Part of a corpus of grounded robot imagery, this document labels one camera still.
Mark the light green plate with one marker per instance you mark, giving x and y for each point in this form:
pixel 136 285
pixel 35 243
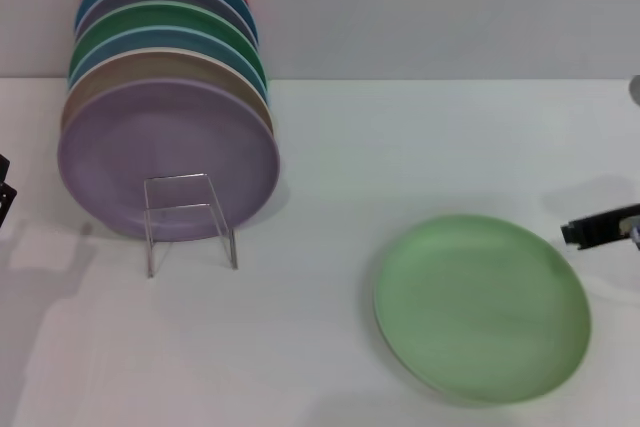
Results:
pixel 480 312

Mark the clear acrylic plate rack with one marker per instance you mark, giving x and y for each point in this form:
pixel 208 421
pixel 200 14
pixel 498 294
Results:
pixel 149 247

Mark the dark green plate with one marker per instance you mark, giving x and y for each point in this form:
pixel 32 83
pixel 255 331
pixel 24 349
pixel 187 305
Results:
pixel 165 17

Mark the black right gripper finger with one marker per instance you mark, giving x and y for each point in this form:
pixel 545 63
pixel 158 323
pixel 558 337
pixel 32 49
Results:
pixel 597 229

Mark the light blue plate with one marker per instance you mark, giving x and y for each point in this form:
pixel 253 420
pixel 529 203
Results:
pixel 165 39

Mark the lilac plate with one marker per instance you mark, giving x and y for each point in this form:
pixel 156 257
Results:
pixel 165 137

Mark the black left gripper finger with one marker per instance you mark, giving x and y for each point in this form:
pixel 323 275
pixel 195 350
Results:
pixel 6 202

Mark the tan plate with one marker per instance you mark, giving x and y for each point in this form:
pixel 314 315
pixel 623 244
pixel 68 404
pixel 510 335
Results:
pixel 150 67

